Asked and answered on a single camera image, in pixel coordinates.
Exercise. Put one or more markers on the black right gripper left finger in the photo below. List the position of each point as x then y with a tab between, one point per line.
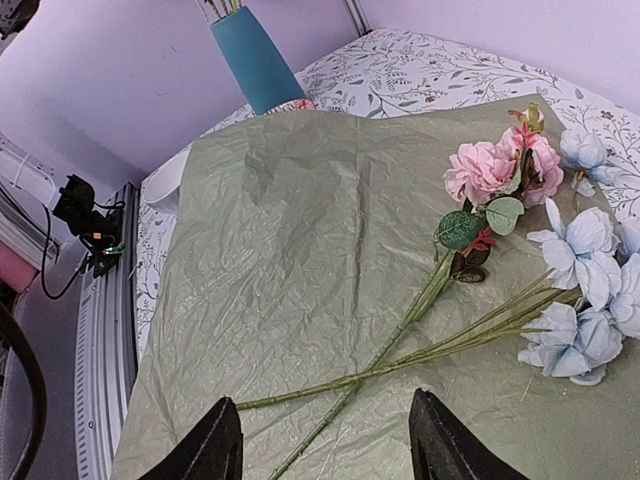
213	449

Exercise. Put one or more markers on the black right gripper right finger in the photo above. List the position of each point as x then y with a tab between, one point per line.
443	448

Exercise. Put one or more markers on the blue hydrangea stem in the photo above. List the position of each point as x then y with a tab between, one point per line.
591	274

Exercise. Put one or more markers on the green tissue paper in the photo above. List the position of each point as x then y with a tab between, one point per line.
301	240

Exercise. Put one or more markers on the teal cylindrical vase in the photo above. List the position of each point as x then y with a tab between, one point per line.
261	72

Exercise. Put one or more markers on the white bowl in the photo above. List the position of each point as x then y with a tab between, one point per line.
162	192

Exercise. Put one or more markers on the pink foam roll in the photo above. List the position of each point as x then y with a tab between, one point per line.
17	273

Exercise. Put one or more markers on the pink rose stem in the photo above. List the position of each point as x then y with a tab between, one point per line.
495	184

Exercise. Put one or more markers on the floral patterned table mat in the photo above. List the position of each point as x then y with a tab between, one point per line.
391	73

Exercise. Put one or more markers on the aluminium front rail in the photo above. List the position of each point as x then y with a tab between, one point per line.
106	354

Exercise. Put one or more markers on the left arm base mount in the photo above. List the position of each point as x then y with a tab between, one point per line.
97	227

